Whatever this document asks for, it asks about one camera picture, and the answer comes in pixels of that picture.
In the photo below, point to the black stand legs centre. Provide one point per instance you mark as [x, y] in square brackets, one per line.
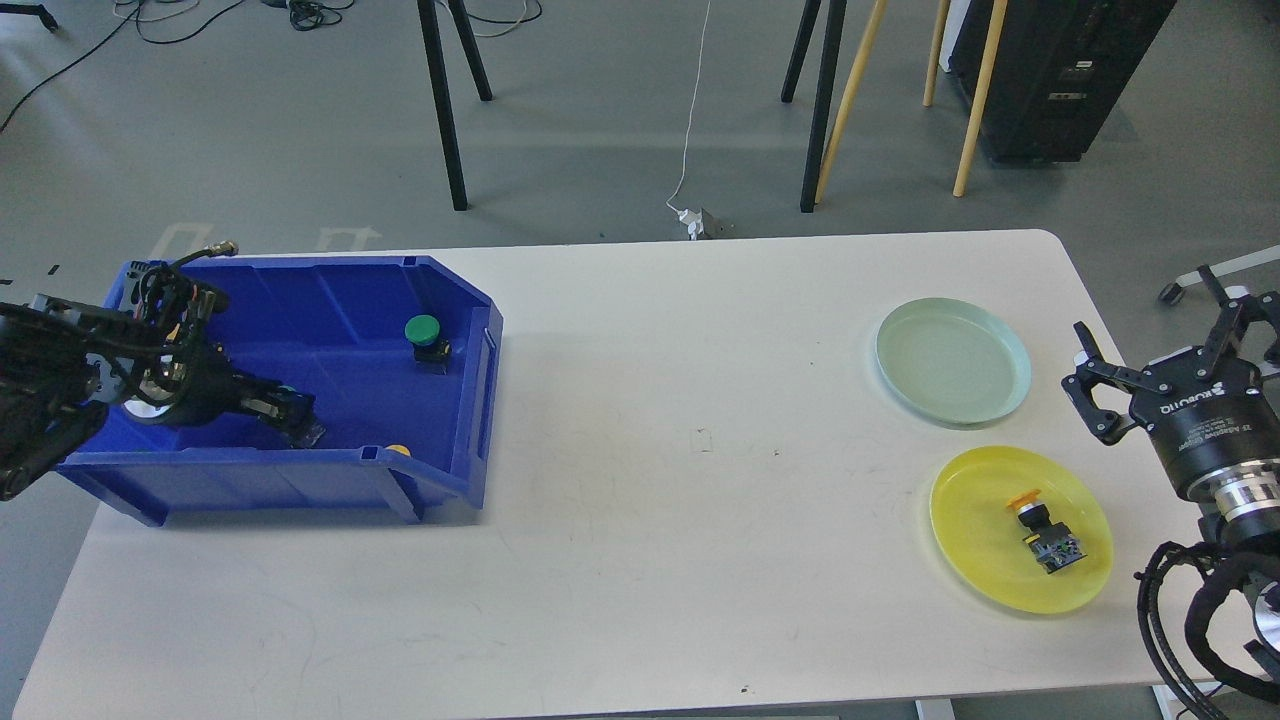
[833, 34]

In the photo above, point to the black object top left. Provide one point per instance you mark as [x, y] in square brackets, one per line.
[35, 10]

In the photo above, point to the yellow plate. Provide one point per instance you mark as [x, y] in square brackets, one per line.
[981, 539]

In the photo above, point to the green push button back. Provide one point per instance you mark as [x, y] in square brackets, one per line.
[430, 348]

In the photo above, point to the green push button front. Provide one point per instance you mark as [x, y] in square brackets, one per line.
[304, 433]

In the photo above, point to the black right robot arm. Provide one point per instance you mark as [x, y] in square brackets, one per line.
[1238, 552]

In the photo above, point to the green push button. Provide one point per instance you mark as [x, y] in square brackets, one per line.
[430, 348]
[304, 433]

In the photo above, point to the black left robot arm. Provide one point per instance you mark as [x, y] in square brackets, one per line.
[64, 364]

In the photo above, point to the light green plate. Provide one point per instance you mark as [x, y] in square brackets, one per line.
[952, 363]

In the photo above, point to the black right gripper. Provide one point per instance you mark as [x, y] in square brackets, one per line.
[1215, 420]

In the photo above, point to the blue plastic storage bin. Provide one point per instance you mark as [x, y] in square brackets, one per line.
[332, 327]

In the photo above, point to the yellow push button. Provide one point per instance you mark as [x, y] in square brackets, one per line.
[1053, 545]

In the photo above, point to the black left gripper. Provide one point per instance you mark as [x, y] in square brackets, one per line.
[204, 384]

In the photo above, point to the white caster stand leg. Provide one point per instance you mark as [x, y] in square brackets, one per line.
[1171, 294]

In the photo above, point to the black equipment case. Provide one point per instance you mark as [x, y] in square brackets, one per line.
[1060, 68]

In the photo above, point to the white power plug adapter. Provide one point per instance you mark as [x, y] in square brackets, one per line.
[701, 225]

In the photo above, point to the wooden easel legs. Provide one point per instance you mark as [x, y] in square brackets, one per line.
[896, 73]

